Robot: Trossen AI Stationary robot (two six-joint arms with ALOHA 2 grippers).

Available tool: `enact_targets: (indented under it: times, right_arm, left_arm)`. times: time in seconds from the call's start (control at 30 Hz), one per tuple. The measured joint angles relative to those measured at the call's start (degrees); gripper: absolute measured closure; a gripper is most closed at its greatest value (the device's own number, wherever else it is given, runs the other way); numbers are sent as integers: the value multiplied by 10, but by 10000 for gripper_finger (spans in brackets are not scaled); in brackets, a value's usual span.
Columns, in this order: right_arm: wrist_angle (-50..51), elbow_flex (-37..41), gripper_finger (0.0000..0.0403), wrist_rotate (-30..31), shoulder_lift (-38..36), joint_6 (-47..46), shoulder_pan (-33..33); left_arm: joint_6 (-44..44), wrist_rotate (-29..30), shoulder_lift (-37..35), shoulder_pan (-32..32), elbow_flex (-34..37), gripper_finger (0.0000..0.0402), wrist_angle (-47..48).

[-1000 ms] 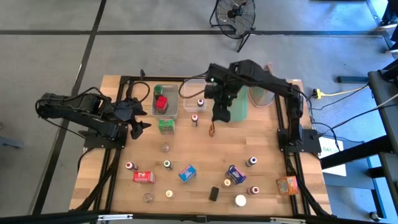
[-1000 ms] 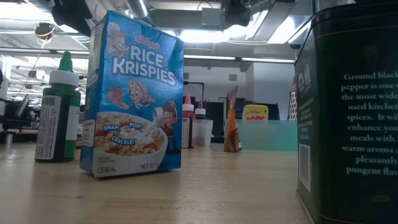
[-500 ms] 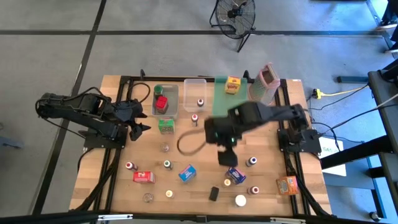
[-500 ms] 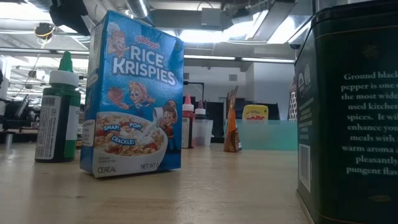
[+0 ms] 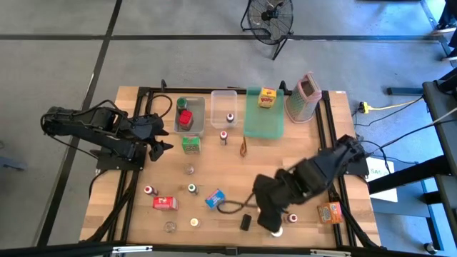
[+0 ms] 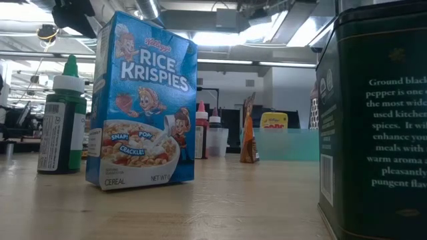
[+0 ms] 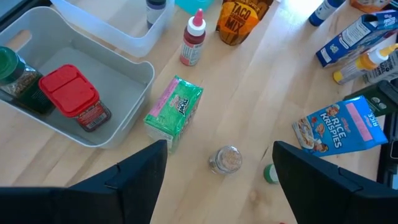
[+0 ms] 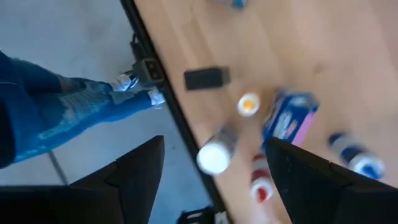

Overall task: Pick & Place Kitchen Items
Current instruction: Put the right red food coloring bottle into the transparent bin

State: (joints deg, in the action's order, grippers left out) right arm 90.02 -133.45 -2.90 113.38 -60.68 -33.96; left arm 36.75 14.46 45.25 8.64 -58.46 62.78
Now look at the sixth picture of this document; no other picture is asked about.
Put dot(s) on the pink cap colouring bottle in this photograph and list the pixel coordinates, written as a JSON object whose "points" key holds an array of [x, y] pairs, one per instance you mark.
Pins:
{"points": [[201, 133]]}

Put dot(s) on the yellow Corn Pops box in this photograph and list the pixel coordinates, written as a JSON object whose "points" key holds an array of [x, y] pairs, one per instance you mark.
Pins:
{"points": [[273, 120]]}

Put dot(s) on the blue Rice Krispies box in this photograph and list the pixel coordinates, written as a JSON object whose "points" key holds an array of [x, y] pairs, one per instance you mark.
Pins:
{"points": [[146, 100]]}

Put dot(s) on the green food colouring bottle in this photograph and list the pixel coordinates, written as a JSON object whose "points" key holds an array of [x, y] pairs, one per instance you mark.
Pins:
{"points": [[66, 140]]}

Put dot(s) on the clear plastic container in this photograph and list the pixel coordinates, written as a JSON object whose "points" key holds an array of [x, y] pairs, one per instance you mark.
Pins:
{"points": [[220, 143]]}

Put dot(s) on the orange brown snack packet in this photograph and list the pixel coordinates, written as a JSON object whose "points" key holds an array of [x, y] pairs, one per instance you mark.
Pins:
{"points": [[249, 140]]}

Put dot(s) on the green plastic tray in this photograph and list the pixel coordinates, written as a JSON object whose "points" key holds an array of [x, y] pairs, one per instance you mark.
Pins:
{"points": [[287, 145]]}

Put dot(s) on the dark ground pepper tin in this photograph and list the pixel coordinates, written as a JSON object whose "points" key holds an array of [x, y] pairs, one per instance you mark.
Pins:
{"points": [[373, 133]]}

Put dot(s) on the black hanging camera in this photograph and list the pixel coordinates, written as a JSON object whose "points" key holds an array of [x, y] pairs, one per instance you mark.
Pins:
{"points": [[46, 32]]}

